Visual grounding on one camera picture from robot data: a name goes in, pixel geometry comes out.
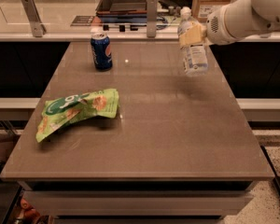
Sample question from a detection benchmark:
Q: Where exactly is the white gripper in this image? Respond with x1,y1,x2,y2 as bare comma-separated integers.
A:
178,5,239,47

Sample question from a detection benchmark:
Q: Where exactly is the clear plastic water bottle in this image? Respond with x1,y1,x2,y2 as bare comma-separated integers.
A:
177,7,208,77

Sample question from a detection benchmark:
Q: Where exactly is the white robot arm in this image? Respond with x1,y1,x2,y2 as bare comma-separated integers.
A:
178,0,280,47

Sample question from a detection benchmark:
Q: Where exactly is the blue Pepsi soda can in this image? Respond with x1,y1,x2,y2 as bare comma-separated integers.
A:
91,33,113,71

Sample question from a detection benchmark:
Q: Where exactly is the green snack bag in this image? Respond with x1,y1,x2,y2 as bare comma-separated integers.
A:
35,89,119,143

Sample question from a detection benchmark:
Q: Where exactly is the orange object under table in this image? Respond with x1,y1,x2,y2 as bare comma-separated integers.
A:
12,198,50,224

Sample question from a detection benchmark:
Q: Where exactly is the middle metal glass bracket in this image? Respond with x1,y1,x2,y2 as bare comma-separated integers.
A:
147,0,158,38

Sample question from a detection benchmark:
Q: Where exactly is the metal glass bracket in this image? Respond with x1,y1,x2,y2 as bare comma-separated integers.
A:
21,0,47,37
147,0,158,38

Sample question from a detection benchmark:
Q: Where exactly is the left metal glass bracket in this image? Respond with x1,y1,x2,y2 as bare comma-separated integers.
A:
21,0,47,37

